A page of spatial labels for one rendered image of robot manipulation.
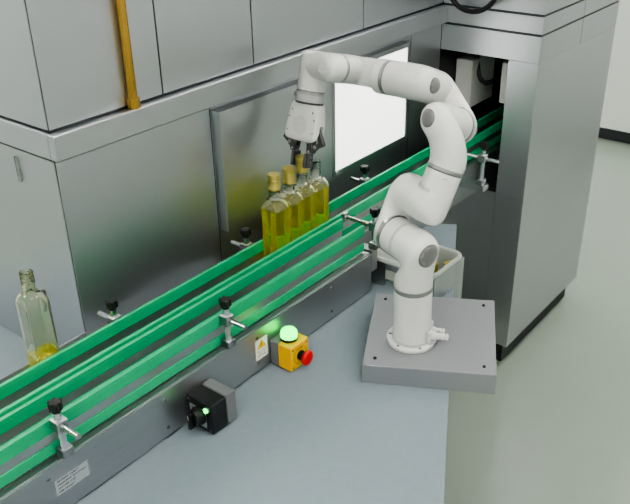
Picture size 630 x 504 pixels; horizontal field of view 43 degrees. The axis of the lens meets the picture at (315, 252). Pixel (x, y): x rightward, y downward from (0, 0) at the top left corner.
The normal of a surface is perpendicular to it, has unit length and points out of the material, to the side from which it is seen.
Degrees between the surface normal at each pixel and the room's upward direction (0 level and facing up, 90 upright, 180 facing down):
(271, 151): 90
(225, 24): 90
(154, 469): 0
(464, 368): 2
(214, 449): 0
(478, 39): 90
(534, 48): 90
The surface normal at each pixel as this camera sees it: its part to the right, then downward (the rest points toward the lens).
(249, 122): 0.78, 0.28
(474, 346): -0.04, -0.86
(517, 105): -0.62, 0.38
